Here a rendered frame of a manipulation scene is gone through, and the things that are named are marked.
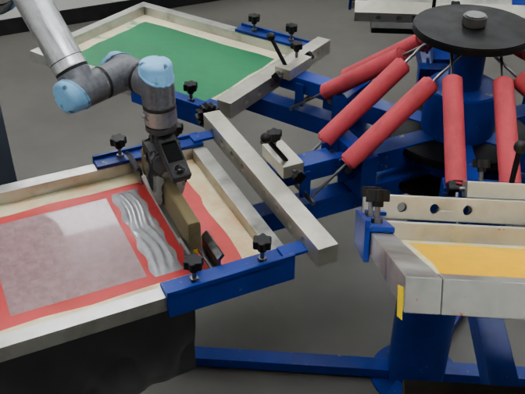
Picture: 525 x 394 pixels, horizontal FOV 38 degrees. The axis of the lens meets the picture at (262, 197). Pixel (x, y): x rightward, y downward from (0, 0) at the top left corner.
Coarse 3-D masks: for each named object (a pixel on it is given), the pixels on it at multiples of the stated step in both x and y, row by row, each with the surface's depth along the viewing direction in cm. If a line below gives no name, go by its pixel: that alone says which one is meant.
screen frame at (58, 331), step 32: (0, 192) 191; (32, 192) 194; (224, 192) 192; (256, 224) 180; (160, 288) 161; (64, 320) 153; (96, 320) 154; (128, 320) 157; (0, 352) 147; (32, 352) 151
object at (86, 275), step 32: (64, 256) 175; (96, 256) 175; (128, 256) 175; (224, 256) 175; (0, 288) 166; (32, 288) 166; (64, 288) 166; (96, 288) 166; (128, 288) 166; (0, 320) 158; (32, 320) 158
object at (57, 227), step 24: (144, 192) 197; (192, 192) 197; (24, 216) 188; (48, 216) 188; (72, 216) 188; (96, 216) 188; (120, 216) 188; (0, 240) 180; (24, 240) 180; (48, 240) 180; (72, 240) 180; (96, 240) 180; (0, 264) 173
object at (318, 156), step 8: (312, 152) 197; (320, 152) 197; (328, 152) 197; (304, 160) 194; (312, 160) 194; (320, 160) 194; (328, 160) 194; (272, 168) 191; (304, 168) 192; (312, 168) 193; (320, 168) 194; (328, 168) 196; (312, 176) 195; (320, 176) 196; (288, 184) 193
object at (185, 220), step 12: (144, 168) 194; (168, 180) 180; (168, 192) 176; (180, 192) 176; (168, 204) 179; (180, 204) 172; (180, 216) 170; (192, 216) 169; (180, 228) 173; (192, 228) 167; (192, 240) 169
